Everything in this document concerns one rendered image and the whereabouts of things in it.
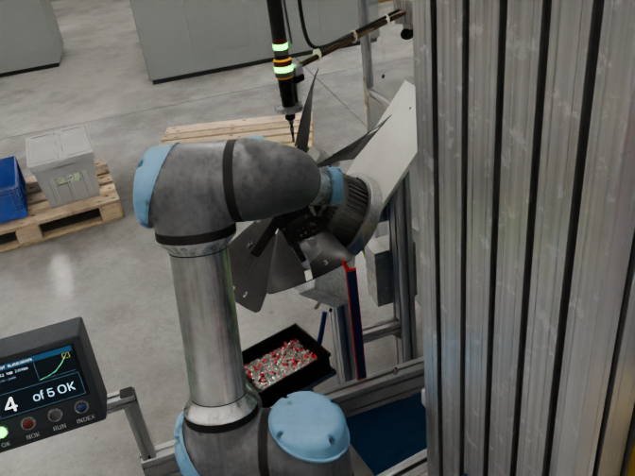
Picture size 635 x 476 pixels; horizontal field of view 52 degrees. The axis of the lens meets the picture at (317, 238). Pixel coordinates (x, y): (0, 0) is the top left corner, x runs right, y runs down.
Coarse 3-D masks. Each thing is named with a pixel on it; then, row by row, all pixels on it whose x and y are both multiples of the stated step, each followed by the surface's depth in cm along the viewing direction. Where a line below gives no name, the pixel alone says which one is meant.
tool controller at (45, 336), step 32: (0, 352) 121; (32, 352) 121; (64, 352) 122; (0, 384) 120; (32, 384) 122; (64, 384) 124; (96, 384) 127; (32, 416) 124; (64, 416) 125; (96, 416) 127; (0, 448) 123
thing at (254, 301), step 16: (256, 224) 182; (240, 240) 184; (272, 240) 181; (240, 256) 184; (240, 272) 184; (256, 272) 182; (240, 288) 184; (256, 288) 182; (240, 304) 184; (256, 304) 182
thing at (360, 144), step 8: (384, 120) 162; (368, 136) 155; (352, 144) 158; (360, 144) 153; (336, 152) 162; (344, 152) 156; (352, 152) 152; (360, 152) 149; (328, 160) 161; (336, 160) 155; (344, 160) 152
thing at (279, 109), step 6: (300, 66) 155; (294, 72) 154; (300, 72) 155; (294, 78) 154; (300, 78) 155; (294, 84) 155; (294, 90) 156; (300, 90) 157; (294, 96) 157; (300, 96) 158; (300, 102) 158; (276, 108) 156; (282, 108) 156; (288, 108) 155; (294, 108) 155; (300, 108) 155; (282, 114) 155; (288, 114) 155
